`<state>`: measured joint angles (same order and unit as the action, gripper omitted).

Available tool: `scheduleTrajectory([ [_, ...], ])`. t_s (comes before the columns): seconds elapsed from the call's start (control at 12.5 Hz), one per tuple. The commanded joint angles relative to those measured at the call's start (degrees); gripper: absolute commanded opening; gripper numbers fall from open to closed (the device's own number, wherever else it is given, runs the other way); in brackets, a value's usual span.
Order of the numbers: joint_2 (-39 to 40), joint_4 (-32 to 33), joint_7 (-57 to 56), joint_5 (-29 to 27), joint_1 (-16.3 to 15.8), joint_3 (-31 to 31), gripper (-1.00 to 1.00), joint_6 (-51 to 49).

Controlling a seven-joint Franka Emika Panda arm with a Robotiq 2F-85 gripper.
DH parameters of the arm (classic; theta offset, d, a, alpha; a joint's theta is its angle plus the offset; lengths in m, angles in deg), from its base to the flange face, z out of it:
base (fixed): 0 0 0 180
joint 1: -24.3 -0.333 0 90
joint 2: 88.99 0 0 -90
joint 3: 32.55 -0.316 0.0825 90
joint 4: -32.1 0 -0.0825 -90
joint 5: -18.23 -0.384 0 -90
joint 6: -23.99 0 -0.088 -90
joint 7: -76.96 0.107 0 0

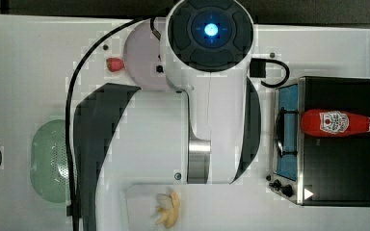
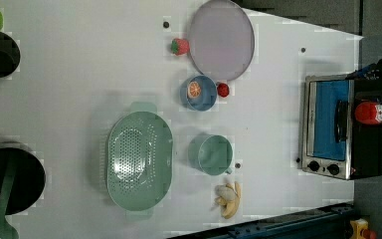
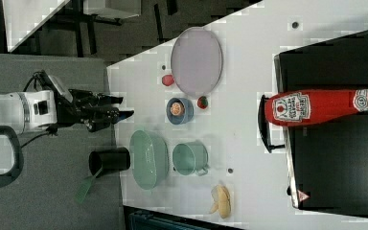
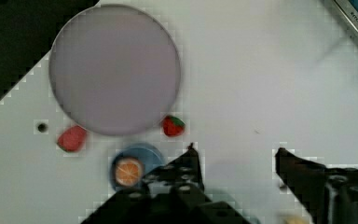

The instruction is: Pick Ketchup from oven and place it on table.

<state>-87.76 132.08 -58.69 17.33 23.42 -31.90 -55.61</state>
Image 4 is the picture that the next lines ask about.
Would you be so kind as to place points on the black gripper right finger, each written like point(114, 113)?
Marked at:
point(330, 195)

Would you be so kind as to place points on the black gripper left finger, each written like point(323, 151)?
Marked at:
point(169, 194)

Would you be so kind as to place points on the blue bowl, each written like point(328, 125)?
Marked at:
point(147, 154)

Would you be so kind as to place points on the orange slice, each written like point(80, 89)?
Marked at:
point(128, 172)

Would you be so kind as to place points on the red strawberry near bowl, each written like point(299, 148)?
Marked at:
point(173, 126)

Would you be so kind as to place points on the red strawberry near plate edge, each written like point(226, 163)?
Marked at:
point(73, 139)

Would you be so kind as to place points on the lilac round plate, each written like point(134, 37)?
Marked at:
point(114, 70)

